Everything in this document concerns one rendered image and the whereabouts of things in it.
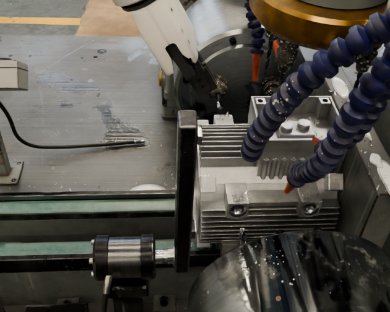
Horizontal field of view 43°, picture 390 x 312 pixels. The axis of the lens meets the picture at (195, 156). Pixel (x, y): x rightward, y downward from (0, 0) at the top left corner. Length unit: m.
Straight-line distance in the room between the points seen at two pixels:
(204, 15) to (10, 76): 0.36
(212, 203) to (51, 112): 0.68
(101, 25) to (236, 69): 2.22
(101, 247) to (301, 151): 0.29
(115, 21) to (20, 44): 1.56
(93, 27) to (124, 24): 0.18
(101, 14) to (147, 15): 2.57
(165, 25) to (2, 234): 0.50
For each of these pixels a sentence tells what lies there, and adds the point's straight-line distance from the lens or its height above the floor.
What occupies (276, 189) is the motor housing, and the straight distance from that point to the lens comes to 0.70.
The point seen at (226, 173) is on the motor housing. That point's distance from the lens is 0.69.
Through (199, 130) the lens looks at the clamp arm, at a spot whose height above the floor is 1.23.
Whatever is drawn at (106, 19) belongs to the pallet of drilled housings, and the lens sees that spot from 3.12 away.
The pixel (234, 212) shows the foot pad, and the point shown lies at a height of 1.06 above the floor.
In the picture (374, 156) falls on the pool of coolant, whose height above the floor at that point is 1.15.
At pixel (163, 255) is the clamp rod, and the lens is 0.66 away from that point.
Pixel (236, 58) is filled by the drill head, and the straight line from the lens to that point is 0.87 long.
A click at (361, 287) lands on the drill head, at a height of 1.16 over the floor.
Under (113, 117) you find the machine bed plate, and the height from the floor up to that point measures 0.80.
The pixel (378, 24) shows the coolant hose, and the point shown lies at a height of 1.41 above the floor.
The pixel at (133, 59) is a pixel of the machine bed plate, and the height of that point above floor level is 0.80.
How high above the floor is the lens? 1.56
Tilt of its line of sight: 42 degrees down
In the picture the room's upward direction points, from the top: 3 degrees clockwise
